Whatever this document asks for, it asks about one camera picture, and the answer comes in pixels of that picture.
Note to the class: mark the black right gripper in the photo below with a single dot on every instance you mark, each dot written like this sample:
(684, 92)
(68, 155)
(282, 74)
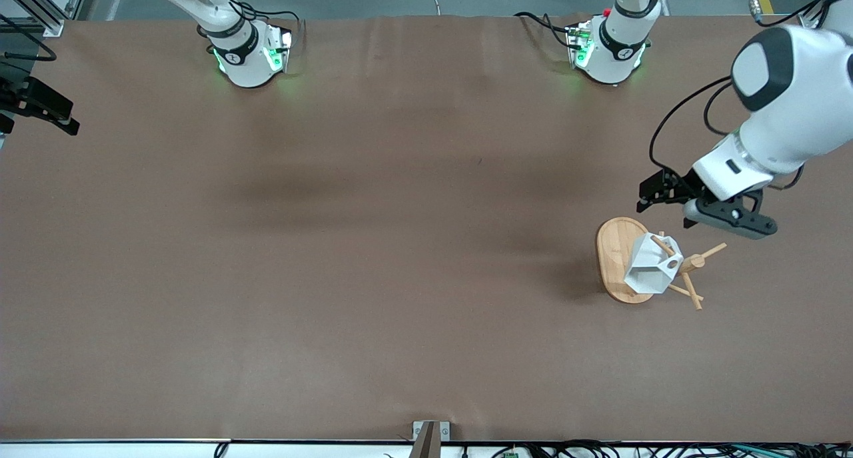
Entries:
(18, 98)

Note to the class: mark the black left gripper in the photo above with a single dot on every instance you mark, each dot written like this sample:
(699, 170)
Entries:
(680, 188)

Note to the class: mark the white faceted cup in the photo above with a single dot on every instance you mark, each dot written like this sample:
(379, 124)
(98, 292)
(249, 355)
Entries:
(650, 271)

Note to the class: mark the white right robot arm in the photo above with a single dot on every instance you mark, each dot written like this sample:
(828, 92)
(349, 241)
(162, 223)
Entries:
(240, 51)

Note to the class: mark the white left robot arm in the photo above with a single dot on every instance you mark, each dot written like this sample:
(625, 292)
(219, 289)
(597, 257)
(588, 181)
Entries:
(793, 104)

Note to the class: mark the wooden cup rack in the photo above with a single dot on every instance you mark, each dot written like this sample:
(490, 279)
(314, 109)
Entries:
(613, 258)

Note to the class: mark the brown table mat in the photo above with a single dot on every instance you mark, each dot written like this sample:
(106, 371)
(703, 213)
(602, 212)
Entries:
(400, 244)

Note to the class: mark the diagonal aluminium frame rail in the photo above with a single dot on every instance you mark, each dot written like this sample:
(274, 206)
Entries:
(40, 11)

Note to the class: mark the small aluminium frame bracket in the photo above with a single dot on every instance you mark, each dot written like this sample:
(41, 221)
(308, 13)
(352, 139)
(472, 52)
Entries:
(810, 20)

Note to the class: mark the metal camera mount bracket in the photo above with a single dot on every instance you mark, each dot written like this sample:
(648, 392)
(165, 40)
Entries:
(430, 438)

